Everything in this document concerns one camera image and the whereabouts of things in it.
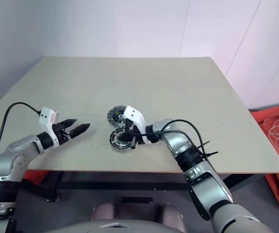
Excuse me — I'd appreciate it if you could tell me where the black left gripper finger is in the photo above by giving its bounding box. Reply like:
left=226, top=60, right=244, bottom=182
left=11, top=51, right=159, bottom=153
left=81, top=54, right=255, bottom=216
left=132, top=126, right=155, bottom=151
left=70, top=123, right=91, bottom=138
left=62, top=118, right=78, bottom=129

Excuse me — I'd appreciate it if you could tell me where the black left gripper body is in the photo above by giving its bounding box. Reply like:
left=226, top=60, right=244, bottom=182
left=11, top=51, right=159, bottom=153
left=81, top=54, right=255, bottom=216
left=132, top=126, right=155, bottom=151
left=52, top=122, right=73, bottom=147

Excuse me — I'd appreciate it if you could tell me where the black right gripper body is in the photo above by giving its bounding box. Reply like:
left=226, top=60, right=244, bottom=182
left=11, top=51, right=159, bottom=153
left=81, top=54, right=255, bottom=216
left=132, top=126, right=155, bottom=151
left=120, top=119, right=143, bottom=146

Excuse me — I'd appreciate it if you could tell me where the black round wheel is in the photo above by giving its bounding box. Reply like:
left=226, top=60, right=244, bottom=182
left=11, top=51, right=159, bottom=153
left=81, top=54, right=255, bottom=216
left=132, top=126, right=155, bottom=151
left=106, top=104, right=127, bottom=127
left=108, top=129, right=133, bottom=152

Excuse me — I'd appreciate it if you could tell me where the orange cushion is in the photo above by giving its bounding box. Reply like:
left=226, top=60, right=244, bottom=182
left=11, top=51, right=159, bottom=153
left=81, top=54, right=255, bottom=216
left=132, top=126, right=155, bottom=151
left=22, top=170, right=49, bottom=185

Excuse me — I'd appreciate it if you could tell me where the grey robot torso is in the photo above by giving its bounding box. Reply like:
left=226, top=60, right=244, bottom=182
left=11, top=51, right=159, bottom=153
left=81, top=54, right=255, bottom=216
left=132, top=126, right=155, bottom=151
left=24, top=219, right=219, bottom=233

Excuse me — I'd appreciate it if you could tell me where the orange bean bag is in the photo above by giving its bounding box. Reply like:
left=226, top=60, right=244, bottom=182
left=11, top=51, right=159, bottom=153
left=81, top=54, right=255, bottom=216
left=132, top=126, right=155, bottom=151
left=249, top=102, right=279, bottom=215

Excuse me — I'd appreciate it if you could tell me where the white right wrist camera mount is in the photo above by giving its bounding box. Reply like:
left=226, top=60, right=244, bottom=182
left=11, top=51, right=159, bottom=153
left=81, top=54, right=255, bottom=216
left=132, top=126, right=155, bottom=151
left=123, top=105, right=154, bottom=146

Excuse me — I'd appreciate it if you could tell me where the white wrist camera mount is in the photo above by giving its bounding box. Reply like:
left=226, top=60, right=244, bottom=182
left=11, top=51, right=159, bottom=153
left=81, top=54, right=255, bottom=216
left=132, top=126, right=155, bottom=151
left=38, top=106, right=61, bottom=149
left=123, top=105, right=154, bottom=146

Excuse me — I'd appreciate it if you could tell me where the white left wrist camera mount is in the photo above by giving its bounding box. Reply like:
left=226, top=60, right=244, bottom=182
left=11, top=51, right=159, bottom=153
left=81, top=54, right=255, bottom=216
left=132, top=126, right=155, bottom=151
left=38, top=106, right=61, bottom=149

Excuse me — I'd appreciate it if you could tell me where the black table frame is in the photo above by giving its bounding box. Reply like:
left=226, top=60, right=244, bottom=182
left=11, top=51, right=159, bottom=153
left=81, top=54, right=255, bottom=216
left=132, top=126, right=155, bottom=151
left=22, top=169, right=253, bottom=202

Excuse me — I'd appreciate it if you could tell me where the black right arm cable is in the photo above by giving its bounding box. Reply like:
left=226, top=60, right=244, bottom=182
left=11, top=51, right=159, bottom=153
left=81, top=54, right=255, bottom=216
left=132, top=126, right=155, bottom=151
left=126, top=118, right=219, bottom=158

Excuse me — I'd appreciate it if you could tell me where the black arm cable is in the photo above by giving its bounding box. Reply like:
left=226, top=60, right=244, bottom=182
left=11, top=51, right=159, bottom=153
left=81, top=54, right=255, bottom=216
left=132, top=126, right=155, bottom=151
left=0, top=102, right=43, bottom=160
left=126, top=118, right=219, bottom=158

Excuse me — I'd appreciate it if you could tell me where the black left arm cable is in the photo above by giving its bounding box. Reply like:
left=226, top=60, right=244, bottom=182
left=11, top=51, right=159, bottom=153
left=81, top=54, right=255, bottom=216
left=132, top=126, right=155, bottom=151
left=0, top=102, right=43, bottom=160

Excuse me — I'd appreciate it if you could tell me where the white coiled cable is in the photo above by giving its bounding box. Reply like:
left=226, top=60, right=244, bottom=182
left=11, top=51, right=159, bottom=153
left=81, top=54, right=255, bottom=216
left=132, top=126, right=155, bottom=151
left=262, top=112, right=279, bottom=157

